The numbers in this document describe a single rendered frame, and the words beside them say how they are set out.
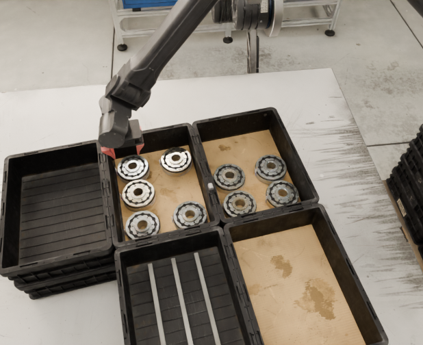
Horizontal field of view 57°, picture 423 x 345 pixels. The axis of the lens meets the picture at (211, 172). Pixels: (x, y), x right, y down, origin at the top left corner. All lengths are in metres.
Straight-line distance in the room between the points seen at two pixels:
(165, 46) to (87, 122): 0.95
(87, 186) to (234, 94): 0.78
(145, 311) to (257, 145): 0.67
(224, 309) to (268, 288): 0.13
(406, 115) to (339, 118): 1.25
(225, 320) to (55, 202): 0.65
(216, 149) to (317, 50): 2.02
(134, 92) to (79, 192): 0.54
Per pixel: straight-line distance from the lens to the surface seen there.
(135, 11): 3.04
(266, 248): 1.17
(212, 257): 1.15
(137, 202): 1.22
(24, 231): 1.32
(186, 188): 1.27
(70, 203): 1.31
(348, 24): 3.59
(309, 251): 1.19
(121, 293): 1.03
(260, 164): 1.29
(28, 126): 1.77
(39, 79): 3.14
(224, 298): 1.11
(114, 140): 0.88
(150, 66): 0.83
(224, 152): 1.35
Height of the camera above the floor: 1.89
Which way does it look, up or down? 55 degrees down
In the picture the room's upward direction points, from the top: straight up
